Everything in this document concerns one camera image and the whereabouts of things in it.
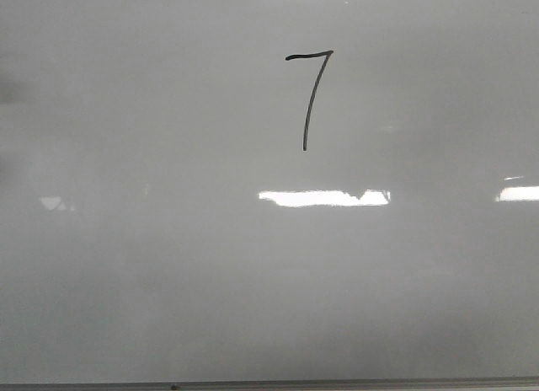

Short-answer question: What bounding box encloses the white whiteboard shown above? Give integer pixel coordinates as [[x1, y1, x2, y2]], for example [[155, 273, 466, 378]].
[[1, 0, 538, 383]]

